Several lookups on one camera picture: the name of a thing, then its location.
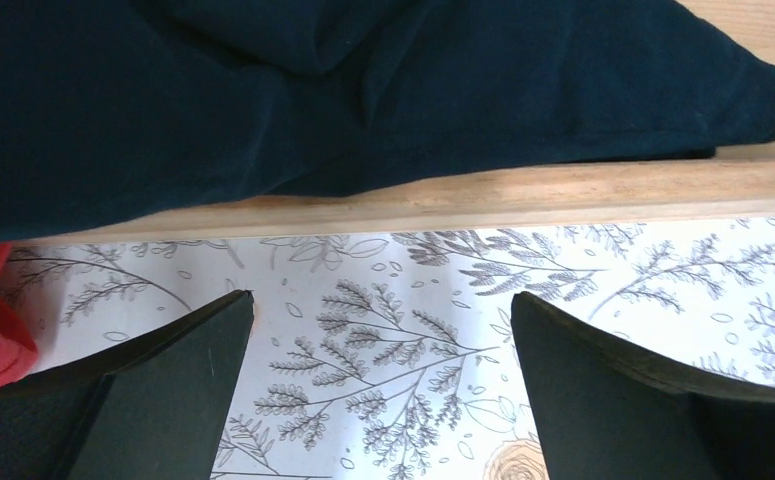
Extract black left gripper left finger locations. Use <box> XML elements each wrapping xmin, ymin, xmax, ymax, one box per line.
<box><xmin>0</xmin><ymin>290</ymin><xmax>254</xmax><ymax>479</ymax></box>

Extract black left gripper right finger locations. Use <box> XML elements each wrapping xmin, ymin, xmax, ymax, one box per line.
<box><xmin>511</xmin><ymin>292</ymin><xmax>775</xmax><ymax>479</ymax></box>

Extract floral patterned table mat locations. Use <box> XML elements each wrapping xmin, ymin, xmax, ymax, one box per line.
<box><xmin>0</xmin><ymin>218</ymin><xmax>775</xmax><ymax>479</ymax></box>

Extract dark navy tank top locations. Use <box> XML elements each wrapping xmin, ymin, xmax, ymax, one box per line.
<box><xmin>0</xmin><ymin>1</ymin><xmax>775</xmax><ymax>243</ymax></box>

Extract wooden clothes rack frame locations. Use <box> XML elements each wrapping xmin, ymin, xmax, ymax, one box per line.
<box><xmin>22</xmin><ymin>0</ymin><xmax>775</xmax><ymax>248</ymax></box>

